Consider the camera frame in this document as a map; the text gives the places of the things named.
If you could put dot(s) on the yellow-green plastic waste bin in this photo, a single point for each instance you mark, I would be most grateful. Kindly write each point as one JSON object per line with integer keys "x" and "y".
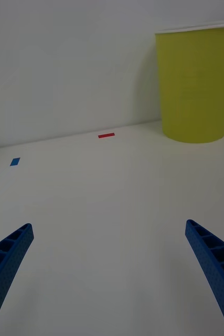
{"x": 195, "y": 86}

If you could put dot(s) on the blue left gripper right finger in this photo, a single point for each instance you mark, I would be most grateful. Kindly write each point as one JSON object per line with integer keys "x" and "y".
{"x": 216, "y": 262}

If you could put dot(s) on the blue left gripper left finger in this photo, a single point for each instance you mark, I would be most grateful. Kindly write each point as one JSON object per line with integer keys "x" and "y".
{"x": 4, "y": 265}

